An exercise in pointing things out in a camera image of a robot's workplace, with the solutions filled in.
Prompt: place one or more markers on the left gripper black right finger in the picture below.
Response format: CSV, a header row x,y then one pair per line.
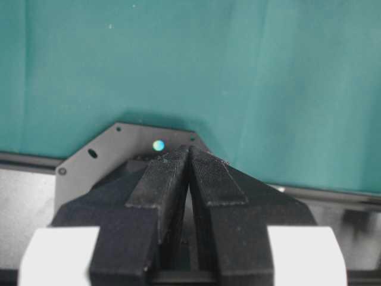
x,y
232,211

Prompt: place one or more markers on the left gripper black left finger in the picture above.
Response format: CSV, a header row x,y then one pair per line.
x,y
139,215

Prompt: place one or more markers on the grey metal base plate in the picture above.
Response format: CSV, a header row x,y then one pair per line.
x,y
121,142

